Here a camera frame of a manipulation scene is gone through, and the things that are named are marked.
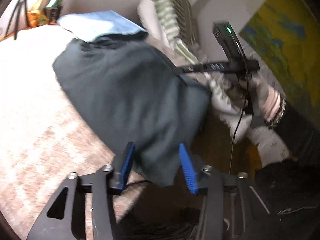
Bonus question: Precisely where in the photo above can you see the dark grey pants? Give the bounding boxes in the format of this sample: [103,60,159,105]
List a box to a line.
[53,35,212,187]

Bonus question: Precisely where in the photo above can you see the gloved right hand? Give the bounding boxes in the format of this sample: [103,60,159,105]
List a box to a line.
[224,73,287,128]

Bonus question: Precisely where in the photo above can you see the yellow green painting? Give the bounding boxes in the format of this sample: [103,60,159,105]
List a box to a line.
[240,0,319,126]

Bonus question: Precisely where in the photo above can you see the green striped white pillow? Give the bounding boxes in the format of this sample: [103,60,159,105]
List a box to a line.
[137,0,252,141]

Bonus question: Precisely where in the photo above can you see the beige checked bed blanket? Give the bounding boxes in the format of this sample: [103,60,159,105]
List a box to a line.
[1,25,113,239]

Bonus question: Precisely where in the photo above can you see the folded light blue jeans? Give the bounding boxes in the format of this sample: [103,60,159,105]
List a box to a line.
[57,10,148,42]

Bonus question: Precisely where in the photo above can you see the orange patterned cloth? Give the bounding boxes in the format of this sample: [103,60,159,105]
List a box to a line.
[26,0,60,28]

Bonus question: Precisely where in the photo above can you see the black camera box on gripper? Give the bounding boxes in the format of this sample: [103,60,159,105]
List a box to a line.
[213,22,246,61]

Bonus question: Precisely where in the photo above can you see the black camera tripod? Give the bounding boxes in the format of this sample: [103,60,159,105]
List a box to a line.
[4,0,30,40]

